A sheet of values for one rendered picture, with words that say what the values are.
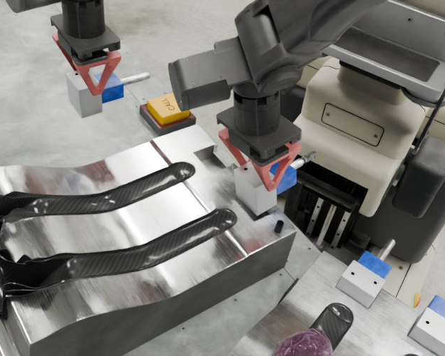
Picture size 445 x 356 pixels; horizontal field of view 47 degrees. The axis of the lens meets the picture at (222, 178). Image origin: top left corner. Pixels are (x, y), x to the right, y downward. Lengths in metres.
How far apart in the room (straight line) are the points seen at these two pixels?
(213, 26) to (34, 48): 1.89
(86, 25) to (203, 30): 2.22
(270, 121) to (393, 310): 0.31
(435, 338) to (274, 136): 0.32
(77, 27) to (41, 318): 0.39
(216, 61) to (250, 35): 0.06
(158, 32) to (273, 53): 2.40
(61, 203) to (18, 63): 0.52
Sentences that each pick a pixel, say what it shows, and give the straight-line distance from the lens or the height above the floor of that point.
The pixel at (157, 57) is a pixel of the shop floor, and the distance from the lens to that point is 2.69.
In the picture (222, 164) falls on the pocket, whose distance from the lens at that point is 0.83.
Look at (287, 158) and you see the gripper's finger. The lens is 0.68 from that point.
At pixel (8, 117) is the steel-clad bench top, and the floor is 0.80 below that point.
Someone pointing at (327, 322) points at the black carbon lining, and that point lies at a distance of 0.71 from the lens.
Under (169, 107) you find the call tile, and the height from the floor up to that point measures 0.84.
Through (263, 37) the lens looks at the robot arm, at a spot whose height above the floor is 1.18.
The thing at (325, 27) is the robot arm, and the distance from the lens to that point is 0.49.
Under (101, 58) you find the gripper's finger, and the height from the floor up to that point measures 1.02.
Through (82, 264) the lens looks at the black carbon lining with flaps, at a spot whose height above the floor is 0.91.
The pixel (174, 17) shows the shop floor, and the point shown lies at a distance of 3.05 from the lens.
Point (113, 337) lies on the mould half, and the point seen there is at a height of 0.86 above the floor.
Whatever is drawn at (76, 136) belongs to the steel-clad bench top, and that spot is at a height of 0.80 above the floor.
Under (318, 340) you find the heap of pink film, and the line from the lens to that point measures 0.65.
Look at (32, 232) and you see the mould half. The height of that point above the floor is 0.93.
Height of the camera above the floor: 1.44
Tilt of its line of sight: 45 degrees down
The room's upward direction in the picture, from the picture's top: 10 degrees clockwise
